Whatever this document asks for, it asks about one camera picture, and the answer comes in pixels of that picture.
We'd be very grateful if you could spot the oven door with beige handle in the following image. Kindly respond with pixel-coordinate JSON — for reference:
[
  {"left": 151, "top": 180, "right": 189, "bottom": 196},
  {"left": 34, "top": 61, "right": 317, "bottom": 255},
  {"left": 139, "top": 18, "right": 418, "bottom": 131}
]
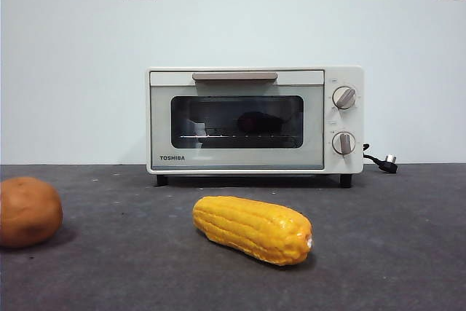
[{"left": 149, "top": 69, "right": 325, "bottom": 172}]

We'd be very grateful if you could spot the purple eggplant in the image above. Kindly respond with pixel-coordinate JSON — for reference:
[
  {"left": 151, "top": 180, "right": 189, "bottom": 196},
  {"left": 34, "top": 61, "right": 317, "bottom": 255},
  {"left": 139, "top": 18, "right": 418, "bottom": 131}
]
[{"left": 236, "top": 110, "right": 288, "bottom": 134}]

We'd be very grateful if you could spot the smaller beige oven knob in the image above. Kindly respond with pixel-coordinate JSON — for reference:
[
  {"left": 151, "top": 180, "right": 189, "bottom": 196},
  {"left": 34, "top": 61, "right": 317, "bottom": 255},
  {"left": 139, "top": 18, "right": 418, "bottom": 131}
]
[{"left": 331, "top": 130, "right": 358, "bottom": 155}]

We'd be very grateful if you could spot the white Toshiba toaster oven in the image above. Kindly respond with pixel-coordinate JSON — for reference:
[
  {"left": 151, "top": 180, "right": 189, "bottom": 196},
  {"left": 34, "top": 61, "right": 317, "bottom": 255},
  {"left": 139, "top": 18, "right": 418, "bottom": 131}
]
[{"left": 146, "top": 66, "right": 365, "bottom": 189}]

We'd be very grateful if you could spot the larger beige oven knob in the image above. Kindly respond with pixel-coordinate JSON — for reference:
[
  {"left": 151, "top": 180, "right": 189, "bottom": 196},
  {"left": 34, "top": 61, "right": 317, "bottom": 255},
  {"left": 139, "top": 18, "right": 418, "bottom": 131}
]
[{"left": 333, "top": 86, "right": 358, "bottom": 111}]

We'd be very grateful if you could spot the yellow corn cob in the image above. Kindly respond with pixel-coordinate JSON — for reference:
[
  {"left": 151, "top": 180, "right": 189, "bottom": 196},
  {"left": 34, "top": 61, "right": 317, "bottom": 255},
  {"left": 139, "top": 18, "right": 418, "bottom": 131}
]
[{"left": 192, "top": 195, "right": 314, "bottom": 266}]

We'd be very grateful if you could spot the brown potato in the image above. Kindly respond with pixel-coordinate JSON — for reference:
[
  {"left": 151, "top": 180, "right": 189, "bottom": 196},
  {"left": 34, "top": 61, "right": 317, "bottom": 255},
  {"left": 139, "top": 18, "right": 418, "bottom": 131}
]
[{"left": 0, "top": 176, "right": 64, "bottom": 248}]

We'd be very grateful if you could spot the metal wire oven rack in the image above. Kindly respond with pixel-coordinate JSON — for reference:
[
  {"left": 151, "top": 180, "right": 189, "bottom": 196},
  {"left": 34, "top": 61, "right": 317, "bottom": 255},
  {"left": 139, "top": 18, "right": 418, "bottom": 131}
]
[{"left": 180, "top": 132, "right": 296, "bottom": 144}]

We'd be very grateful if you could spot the black power cord with plug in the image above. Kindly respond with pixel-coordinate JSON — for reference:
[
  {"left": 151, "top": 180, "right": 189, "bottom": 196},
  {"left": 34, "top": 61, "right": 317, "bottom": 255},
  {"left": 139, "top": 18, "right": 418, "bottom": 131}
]
[{"left": 361, "top": 143, "right": 399, "bottom": 174}]

